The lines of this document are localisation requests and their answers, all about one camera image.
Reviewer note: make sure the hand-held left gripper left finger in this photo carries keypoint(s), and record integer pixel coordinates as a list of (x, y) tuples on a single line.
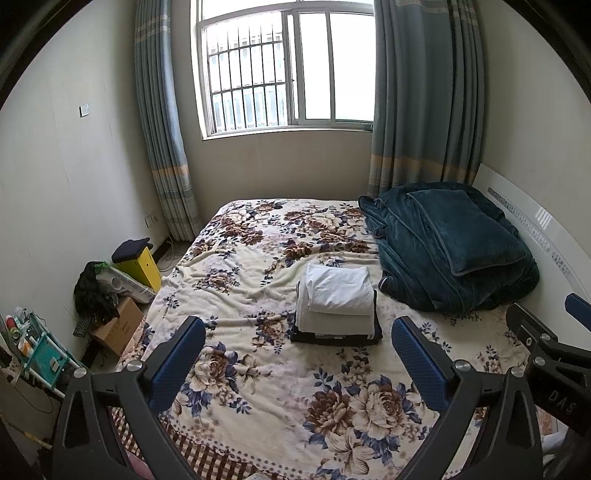
[(178, 364)]

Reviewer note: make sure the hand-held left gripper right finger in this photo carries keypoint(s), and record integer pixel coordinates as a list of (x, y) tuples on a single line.
[(420, 364)]

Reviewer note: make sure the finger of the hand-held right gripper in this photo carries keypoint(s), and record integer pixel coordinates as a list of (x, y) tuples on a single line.
[(531, 337), (579, 311)]

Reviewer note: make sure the white T-shirt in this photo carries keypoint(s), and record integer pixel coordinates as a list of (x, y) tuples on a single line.
[(339, 286)]

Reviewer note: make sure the black clothes pile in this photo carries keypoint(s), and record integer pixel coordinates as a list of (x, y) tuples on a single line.
[(94, 295)]

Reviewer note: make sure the cardboard box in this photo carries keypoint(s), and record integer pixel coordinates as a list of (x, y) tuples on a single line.
[(117, 325)]

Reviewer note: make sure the white headboard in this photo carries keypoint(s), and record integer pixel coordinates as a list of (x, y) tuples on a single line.
[(545, 240)]

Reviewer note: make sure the floral blanket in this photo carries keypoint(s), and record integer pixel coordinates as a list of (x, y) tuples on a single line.
[(258, 392)]

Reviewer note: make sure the dark folded garment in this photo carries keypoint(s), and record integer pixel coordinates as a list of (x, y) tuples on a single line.
[(337, 340)]

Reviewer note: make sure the brown checkered bed sheet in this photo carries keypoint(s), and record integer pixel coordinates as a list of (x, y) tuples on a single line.
[(203, 447)]

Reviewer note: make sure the white rolled package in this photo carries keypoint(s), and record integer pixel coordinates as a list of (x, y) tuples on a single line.
[(131, 286)]

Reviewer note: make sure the yellow stool with dark seat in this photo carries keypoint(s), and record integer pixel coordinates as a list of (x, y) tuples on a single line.
[(141, 267)]

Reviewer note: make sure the off-white folded garment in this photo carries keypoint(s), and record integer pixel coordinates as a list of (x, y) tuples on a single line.
[(323, 323)]

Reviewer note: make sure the dark teal blanket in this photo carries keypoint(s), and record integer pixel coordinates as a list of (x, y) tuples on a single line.
[(452, 249)]

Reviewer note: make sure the green plastic bag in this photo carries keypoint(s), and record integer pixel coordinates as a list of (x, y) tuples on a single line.
[(100, 266)]

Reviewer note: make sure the teal storage rack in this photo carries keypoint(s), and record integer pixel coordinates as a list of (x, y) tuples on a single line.
[(41, 360)]

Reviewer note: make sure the blue striped curtain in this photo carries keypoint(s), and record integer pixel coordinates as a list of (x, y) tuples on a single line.
[(420, 92), (161, 115)]

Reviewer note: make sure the window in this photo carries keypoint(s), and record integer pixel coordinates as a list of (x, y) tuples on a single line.
[(286, 69)]

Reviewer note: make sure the wall socket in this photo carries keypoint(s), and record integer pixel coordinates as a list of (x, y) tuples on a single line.
[(151, 219)]

